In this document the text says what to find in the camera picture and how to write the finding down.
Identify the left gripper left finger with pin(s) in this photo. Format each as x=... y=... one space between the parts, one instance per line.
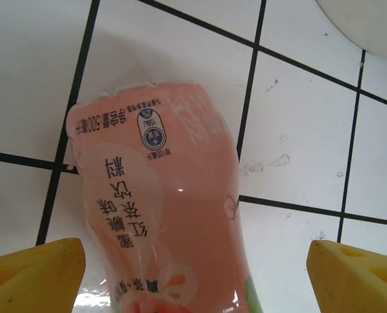
x=34 y=280

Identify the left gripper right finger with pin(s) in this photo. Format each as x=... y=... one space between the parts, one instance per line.
x=359 y=283

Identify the cream plastic waste bin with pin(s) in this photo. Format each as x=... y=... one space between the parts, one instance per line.
x=369 y=26

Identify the pink drink bottle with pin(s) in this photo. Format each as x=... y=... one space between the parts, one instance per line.
x=180 y=195

